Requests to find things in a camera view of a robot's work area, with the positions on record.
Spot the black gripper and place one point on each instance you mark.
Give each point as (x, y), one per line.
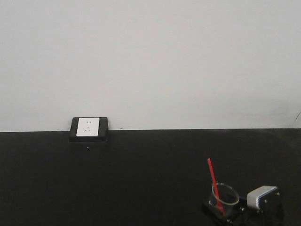
(246, 217)

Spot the clear glass beaker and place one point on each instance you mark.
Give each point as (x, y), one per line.
(225, 199)

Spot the red plastic stirring spoon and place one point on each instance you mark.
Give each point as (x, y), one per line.
(219, 204)

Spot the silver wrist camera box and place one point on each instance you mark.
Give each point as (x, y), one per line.
(264, 197)

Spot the black white wall socket box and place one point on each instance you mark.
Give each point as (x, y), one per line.
(89, 129)

